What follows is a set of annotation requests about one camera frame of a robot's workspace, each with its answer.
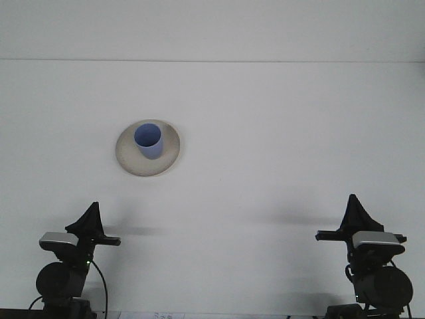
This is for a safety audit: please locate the pale round plate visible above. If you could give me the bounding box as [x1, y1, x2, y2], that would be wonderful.
[115, 118, 182, 178]

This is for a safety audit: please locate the white printed paper sheet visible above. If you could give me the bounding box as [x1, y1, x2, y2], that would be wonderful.
[116, 311, 190, 319]

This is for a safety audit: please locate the pale blue cup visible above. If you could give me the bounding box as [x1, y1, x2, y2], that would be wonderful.
[133, 122, 164, 160]

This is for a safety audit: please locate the pale grey camera box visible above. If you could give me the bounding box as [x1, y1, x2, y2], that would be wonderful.
[39, 231, 80, 251]
[351, 231, 406, 251]

